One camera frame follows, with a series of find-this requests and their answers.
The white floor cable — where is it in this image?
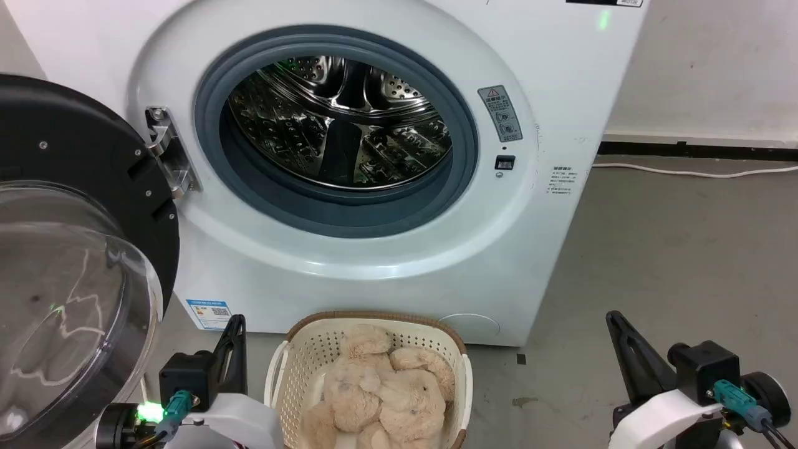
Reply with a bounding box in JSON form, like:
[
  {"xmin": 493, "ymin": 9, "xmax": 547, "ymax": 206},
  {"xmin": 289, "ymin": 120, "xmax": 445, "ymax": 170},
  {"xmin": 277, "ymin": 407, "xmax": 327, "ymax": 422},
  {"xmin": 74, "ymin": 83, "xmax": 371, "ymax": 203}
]
[{"xmin": 591, "ymin": 162, "xmax": 798, "ymax": 180}]

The blue energy label sticker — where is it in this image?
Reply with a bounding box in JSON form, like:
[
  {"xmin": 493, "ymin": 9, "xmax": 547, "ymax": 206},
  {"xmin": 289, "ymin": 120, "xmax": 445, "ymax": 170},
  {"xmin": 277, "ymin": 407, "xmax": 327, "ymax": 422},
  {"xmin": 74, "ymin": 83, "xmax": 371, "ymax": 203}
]
[{"xmin": 185, "ymin": 299, "xmax": 233, "ymax": 331}]

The chrome door hinge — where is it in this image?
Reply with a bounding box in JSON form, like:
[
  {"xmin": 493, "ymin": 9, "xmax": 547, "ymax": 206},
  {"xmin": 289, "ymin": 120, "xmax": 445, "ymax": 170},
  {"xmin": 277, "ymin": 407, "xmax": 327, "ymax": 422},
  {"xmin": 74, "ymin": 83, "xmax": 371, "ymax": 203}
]
[{"xmin": 145, "ymin": 106, "xmax": 201, "ymax": 200}]

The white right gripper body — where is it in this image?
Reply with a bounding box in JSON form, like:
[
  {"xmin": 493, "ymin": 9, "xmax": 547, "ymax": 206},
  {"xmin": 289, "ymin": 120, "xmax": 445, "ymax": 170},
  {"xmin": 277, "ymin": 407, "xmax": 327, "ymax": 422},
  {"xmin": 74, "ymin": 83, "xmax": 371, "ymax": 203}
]
[{"xmin": 610, "ymin": 388, "xmax": 727, "ymax": 449}]

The round white filter cover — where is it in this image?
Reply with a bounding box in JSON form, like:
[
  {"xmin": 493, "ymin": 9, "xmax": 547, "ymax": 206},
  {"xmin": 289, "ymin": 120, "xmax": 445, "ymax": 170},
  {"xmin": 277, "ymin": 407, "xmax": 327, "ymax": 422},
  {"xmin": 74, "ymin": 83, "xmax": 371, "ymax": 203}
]
[{"xmin": 438, "ymin": 313, "xmax": 501, "ymax": 342}]

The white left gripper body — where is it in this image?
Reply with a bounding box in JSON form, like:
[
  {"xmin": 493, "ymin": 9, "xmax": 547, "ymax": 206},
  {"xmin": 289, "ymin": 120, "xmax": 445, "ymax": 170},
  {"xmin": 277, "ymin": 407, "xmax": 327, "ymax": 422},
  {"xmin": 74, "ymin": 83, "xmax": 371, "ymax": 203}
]
[{"xmin": 163, "ymin": 392, "xmax": 284, "ymax": 449}]

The teal plug left gripper cable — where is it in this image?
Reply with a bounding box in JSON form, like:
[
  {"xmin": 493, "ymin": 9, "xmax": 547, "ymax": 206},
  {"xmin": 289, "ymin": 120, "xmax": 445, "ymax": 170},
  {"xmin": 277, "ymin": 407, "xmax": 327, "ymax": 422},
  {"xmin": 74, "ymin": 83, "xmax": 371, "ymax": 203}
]
[{"xmin": 134, "ymin": 390, "xmax": 195, "ymax": 449}]

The teal plug gripper cable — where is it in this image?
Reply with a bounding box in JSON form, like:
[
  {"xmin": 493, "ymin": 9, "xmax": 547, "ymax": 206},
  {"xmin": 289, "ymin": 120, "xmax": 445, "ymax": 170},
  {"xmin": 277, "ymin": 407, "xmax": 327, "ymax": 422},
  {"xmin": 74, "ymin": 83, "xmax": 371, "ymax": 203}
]
[
  {"xmin": 134, "ymin": 390, "xmax": 195, "ymax": 449},
  {"xmin": 713, "ymin": 379, "xmax": 798, "ymax": 449}
]

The teal plug right gripper cable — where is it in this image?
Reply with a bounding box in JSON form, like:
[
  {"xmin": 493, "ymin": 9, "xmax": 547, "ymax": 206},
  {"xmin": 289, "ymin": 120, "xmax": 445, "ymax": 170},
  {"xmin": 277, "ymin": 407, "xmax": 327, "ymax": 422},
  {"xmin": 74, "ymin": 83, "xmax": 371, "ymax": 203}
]
[{"xmin": 713, "ymin": 379, "xmax": 798, "ymax": 449}]

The large beige plush toy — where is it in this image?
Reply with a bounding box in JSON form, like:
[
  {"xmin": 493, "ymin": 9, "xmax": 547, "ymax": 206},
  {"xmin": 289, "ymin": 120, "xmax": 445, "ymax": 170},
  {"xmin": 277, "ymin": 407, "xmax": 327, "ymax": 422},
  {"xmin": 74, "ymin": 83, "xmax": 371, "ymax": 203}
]
[{"xmin": 299, "ymin": 365, "xmax": 448, "ymax": 449}]

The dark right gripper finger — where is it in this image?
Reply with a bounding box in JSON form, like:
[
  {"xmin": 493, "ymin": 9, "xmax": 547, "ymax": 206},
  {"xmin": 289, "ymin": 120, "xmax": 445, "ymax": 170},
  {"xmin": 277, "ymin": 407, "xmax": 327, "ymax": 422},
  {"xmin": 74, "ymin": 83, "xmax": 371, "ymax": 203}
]
[
  {"xmin": 606, "ymin": 311, "xmax": 655, "ymax": 406},
  {"xmin": 614, "ymin": 312, "xmax": 679, "ymax": 401}
]

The grey rubber door gasket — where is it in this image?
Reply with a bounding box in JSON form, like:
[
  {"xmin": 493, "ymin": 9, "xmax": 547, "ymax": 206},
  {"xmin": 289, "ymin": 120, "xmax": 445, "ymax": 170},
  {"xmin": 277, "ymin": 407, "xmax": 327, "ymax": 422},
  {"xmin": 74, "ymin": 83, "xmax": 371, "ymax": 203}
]
[{"xmin": 194, "ymin": 25, "xmax": 479, "ymax": 239}]

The white front-load washing machine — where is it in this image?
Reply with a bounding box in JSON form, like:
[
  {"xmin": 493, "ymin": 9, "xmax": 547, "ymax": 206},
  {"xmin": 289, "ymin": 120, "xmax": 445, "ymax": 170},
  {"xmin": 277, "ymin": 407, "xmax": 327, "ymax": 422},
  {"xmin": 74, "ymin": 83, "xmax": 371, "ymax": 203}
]
[{"xmin": 5, "ymin": 0, "xmax": 652, "ymax": 347}]

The black wall baseboard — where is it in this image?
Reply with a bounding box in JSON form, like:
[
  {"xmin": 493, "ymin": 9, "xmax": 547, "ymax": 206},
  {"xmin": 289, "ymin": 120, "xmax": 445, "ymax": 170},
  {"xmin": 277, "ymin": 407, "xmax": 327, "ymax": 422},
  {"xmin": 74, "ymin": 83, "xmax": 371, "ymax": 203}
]
[{"xmin": 597, "ymin": 141, "xmax": 798, "ymax": 163}]

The grey warning sticker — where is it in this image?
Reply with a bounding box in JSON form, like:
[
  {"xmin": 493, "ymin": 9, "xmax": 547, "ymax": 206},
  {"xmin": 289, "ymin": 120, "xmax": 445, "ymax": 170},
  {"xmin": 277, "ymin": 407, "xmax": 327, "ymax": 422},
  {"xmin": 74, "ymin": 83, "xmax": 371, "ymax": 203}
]
[{"xmin": 478, "ymin": 85, "xmax": 524, "ymax": 143}]

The cream plastic laundry basket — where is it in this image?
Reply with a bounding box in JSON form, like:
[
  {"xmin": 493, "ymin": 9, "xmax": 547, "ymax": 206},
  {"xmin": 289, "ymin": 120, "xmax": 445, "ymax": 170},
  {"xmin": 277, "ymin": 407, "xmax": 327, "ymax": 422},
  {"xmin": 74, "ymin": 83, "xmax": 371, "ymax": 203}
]
[{"xmin": 264, "ymin": 311, "xmax": 474, "ymax": 449}]

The stainless steel washer drum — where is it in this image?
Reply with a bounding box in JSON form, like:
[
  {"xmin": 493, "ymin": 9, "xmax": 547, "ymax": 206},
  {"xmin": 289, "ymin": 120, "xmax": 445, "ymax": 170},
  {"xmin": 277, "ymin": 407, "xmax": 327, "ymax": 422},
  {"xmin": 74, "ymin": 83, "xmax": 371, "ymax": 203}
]
[{"xmin": 227, "ymin": 55, "xmax": 453, "ymax": 191}]

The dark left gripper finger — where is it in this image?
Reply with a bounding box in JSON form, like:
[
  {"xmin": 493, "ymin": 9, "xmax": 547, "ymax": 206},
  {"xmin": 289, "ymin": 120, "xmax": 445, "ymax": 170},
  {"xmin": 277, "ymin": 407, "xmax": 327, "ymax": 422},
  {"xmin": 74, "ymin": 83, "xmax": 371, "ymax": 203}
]
[
  {"xmin": 211, "ymin": 317, "xmax": 238, "ymax": 395},
  {"xmin": 226, "ymin": 314, "xmax": 248, "ymax": 395}
]

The black round washer door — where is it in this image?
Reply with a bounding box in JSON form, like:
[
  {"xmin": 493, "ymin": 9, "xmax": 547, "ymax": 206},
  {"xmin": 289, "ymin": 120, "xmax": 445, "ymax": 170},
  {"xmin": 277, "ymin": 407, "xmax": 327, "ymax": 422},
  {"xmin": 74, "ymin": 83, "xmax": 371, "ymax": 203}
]
[{"xmin": 0, "ymin": 74, "xmax": 181, "ymax": 449}]

